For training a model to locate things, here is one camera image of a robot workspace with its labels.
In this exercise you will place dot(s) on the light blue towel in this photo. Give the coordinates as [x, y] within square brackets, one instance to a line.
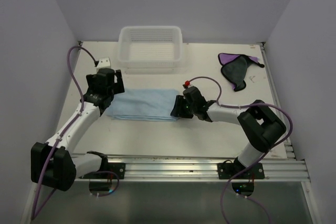
[143, 105]

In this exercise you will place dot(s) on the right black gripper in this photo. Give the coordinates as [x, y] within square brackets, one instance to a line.
[178, 110]

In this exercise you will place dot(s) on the purple and grey towel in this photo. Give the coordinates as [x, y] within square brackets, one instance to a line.
[234, 68]

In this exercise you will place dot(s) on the black base bracket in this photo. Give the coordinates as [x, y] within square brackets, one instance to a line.
[118, 169]
[228, 169]

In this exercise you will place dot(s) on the aluminium mounting rail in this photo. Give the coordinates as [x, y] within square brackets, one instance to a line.
[192, 169]

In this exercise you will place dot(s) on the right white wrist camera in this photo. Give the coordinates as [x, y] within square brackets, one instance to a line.
[188, 87]

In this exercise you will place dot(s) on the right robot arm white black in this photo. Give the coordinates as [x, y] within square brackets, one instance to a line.
[260, 124]

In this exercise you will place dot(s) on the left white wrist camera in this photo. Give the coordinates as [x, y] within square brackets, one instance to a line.
[103, 63]

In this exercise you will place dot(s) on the right black base bracket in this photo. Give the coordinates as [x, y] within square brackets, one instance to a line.
[228, 169]

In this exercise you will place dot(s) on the white plastic basket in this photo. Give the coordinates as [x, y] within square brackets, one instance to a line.
[150, 47]

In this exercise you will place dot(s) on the left black base bracket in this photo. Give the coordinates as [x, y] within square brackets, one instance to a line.
[118, 169]

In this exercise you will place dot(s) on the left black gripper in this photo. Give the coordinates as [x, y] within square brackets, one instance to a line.
[117, 87]

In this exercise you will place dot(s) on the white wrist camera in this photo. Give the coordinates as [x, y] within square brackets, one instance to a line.
[103, 63]
[188, 87]

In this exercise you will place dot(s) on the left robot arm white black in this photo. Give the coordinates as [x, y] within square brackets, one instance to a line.
[52, 164]

